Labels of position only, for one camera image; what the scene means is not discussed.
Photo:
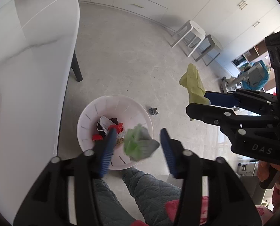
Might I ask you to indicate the red paper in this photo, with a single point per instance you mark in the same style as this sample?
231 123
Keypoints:
117 128

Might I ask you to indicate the pink red top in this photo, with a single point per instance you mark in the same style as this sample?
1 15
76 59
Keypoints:
174 210

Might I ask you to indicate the black table leg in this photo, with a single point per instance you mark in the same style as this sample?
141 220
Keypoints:
76 68

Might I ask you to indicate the person's leg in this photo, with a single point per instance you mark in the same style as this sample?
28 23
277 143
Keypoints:
107 202
149 190

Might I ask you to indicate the grey stool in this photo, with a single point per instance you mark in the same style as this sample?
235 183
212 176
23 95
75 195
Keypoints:
213 41

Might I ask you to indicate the green paper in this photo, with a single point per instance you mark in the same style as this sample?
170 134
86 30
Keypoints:
135 143

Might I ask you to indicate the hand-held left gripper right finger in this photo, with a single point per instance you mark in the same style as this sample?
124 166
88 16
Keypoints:
169 160

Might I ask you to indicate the blue plastic bag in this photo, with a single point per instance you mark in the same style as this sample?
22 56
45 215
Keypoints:
260 75

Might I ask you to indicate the dark blue wrapper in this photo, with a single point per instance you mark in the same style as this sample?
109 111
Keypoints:
153 111

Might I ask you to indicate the person's right hand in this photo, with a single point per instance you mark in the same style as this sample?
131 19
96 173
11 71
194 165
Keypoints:
261 169

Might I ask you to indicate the wooden open shelf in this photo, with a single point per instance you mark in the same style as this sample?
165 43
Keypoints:
255 51

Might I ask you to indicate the white stool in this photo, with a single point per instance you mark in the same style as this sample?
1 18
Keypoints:
196 28

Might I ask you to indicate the grey floor appliance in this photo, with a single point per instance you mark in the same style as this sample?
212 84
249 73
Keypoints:
248 74

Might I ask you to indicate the white round waste bin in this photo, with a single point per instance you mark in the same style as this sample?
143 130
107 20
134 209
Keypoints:
90 122

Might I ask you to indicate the person's left leg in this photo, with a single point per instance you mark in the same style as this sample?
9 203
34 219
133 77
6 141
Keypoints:
107 202

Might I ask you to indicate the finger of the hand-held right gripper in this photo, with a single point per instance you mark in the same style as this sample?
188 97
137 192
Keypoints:
208 113
220 98

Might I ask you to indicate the clear snack bag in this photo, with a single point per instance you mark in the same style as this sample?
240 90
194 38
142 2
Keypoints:
121 140

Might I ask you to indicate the yellow cloth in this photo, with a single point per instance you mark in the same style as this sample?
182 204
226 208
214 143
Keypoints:
194 84

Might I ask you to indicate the beige low door cabinet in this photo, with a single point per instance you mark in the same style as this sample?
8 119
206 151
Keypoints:
236 16

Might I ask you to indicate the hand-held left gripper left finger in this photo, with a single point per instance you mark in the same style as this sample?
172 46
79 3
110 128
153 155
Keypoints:
105 160

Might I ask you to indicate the orange-red snack packet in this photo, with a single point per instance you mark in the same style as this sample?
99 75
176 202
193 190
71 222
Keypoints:
97 137

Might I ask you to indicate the red and brown wrapper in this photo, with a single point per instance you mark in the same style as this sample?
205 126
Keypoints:
113 120

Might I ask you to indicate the person's right leg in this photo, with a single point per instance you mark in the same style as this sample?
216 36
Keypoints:
149 190

